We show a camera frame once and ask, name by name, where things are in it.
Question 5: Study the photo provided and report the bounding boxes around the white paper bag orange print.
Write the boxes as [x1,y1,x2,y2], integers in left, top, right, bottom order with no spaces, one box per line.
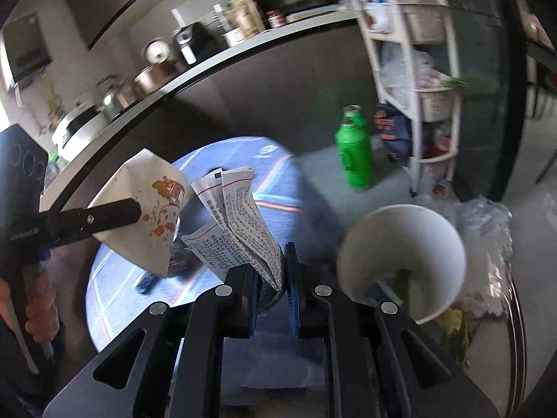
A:
[40,148,190,277]

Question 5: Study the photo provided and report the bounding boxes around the dark blue snack bag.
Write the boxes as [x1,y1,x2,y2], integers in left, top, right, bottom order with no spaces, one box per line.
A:
[373,103,414,167]

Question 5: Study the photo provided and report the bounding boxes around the white paper cup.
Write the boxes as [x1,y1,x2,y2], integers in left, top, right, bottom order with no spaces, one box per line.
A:
[337,204,467,325]

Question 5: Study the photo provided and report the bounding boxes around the green leaf scraps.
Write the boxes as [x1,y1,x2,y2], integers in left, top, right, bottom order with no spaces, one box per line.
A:
[436,307,482,370]

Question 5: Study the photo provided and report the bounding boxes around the clear plastic bag on rack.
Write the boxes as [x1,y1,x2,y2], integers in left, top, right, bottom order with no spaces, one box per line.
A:
[381,44,436,107]

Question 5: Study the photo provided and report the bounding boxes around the crumpled clear plastic bag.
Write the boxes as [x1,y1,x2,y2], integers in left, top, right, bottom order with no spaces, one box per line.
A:
[455,196,515,319]

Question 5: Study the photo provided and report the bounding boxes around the green bottle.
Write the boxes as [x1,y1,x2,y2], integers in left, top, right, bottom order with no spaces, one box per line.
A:
[334,105,374,190]

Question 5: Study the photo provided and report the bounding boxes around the range hood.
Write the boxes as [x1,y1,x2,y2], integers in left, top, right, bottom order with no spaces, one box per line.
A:
[3,12,54,85]

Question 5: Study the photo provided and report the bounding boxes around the white shelf rack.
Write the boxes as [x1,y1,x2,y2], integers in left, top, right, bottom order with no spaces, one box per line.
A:
[337,0,463,198]

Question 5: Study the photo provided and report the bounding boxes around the copper pot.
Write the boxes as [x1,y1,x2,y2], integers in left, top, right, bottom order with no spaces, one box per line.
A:
[132,61,186,95]

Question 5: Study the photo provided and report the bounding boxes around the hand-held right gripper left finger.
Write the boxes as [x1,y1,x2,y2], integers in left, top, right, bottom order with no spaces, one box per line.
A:
[44,263,264,418]

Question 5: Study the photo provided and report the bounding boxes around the black air fryer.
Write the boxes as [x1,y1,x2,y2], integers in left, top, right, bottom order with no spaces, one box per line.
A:
[173,22,219,65]

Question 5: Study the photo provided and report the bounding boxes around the printed paper sheet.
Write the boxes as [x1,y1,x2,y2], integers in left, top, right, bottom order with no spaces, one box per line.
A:
[180,166,288,292]

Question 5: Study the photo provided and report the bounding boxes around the brown paper package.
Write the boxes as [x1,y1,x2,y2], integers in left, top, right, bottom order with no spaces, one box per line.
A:
[227,0,267,39]

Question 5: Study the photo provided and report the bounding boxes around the green plant sprig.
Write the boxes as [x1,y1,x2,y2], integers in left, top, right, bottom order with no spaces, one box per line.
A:
[439,75,470,91]

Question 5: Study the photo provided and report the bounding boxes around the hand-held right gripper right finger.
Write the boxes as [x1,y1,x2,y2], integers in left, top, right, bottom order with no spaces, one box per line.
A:
[284,243,501,418]

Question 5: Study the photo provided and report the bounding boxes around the person's left hand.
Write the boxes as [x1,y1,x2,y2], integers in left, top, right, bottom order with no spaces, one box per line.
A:
[24,266,60,345]

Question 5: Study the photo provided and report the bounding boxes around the white rice cooker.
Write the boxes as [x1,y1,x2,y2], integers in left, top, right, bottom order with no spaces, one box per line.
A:
[50,103,106,160]

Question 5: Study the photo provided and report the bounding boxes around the steel pot glass lid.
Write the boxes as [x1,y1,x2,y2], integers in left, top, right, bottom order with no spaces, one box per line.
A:
[96,76,136,117]

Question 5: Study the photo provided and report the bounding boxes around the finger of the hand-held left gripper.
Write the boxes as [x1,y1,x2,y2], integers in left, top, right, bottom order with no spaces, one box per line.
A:
[40,198,143,250]

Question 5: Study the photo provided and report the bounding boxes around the blue striped tablecloth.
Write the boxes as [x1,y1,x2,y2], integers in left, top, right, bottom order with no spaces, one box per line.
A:
[85,136,346,401]

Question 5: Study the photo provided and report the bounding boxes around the dark kitchen counter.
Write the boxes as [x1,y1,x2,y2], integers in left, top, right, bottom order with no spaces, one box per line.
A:
[41,11,386,212]

